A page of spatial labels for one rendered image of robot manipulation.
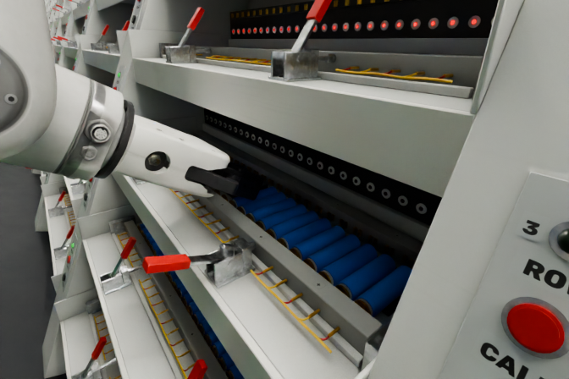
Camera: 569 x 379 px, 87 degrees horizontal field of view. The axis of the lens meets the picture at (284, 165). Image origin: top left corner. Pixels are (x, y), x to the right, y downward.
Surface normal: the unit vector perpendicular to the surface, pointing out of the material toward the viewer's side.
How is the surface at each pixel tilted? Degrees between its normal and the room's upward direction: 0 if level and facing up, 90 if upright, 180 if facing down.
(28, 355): 0
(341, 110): 112
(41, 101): 80
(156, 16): 90
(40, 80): 76
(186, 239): 23
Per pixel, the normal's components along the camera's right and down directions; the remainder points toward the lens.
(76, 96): 0.76, -0.32
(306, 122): -0.78, 0.21
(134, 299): 0.03, -0.93
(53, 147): 0.46, 0.60
